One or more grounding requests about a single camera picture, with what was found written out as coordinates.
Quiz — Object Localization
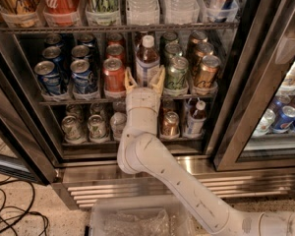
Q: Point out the blue label tea bottle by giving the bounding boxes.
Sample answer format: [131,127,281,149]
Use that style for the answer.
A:
[136,35,160,87]

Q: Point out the fridge bottom vent grille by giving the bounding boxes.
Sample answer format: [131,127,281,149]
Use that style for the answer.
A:
[66,171,295,208]

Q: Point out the front red can middle shelf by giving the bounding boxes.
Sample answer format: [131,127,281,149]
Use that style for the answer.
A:
[102,58,125,92]

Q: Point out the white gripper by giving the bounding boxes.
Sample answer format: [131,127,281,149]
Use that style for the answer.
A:
[124,65,165,113]

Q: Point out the small tea bottle bottom shelf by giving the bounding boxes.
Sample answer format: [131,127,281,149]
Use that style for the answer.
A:
[184,100,207,137]

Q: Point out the clear plastic bin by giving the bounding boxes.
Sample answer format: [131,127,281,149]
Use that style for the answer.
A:
[88,195,196,236]

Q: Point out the green can top shelf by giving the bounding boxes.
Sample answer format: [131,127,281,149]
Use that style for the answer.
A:
[86,0,119,26]

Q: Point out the orange can top shelf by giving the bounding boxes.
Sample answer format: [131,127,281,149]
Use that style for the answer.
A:
[0,0,40,28]

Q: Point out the right fridge glass door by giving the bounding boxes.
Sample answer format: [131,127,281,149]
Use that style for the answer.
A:
[206,0,295,172]

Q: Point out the clear water bottle top left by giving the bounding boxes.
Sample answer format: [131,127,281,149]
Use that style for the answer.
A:
[126,0,159,26]

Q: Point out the blue can behind right door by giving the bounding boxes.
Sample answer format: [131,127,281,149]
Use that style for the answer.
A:
[271,105,295,133]

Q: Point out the open left fridge door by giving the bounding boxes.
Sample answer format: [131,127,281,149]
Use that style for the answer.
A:
[0,32,58,185]

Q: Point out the clear water bottle top right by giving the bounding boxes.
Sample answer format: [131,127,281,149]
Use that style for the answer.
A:
[163,0,200,25]

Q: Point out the front gold can middle shelf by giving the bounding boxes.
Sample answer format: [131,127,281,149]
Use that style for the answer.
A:
[194,55,220,89]

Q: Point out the green can shelf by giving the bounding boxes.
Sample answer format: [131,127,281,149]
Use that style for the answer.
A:
[164,43,183,63]
[86,0,119,26]
[88,115,107,142]
[165,56,189,90]

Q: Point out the gold can shelf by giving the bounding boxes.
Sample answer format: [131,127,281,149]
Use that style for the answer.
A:
[192,41,214,67]
[161,111,179,137]
[194,55,220,89]

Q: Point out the blue can column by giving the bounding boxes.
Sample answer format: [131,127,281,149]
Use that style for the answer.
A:
[34,61,67,96]
[71,45,93,63]
[70,59,97,94]
[42,46,66,71]

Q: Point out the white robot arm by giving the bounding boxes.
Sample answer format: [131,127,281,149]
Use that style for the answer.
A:
[117,68,295,236]

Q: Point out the front blue can left column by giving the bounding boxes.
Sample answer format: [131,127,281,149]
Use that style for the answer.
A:
[34,61,67,96]

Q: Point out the middle blue can left column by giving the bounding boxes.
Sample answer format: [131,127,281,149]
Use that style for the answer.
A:
[42,46,66,71]

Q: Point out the front green can middle shelf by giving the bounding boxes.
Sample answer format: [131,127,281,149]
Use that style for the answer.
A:
[165,56,189,90]

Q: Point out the front green can bottom left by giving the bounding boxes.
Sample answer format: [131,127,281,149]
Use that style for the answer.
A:
[61,115,86,145]

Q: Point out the red cola can top shelf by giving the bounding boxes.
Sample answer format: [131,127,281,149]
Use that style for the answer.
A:
[43,0,82,27]

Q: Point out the front gold can bottom shelf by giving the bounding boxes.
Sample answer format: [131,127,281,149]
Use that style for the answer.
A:
[161,111,179,137]

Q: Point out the black cable on floor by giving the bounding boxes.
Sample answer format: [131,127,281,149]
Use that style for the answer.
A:
[0,172,50,236]

